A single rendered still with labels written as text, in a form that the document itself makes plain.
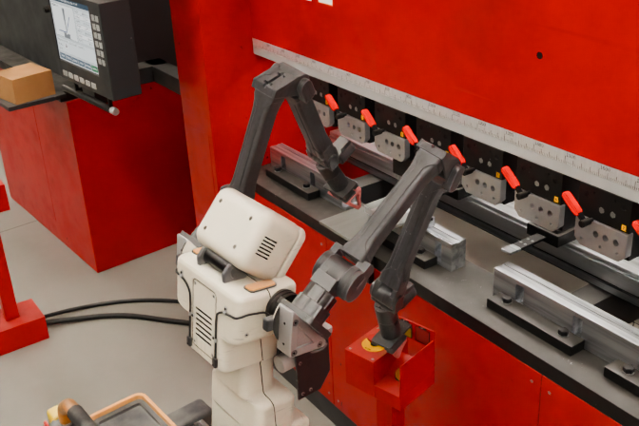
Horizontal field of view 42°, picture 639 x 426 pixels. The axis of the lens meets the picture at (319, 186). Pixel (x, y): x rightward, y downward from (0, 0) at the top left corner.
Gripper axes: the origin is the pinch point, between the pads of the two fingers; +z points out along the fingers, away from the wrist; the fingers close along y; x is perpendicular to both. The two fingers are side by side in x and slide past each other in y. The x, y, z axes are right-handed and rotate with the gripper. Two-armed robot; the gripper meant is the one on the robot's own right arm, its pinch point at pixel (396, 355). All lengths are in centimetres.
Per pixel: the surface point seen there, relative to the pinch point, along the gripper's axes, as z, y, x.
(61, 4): -69, 36, 169
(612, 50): -79, 44, -43
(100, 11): -72, 31, 137
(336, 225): -14.5, 24.8, 38.1
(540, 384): 3.9, 12.7, -36.7
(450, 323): 4.9, 20.7, -3.6
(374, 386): 8.8, -6.8, 4.6
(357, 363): 3.8, -5.6, 10.6
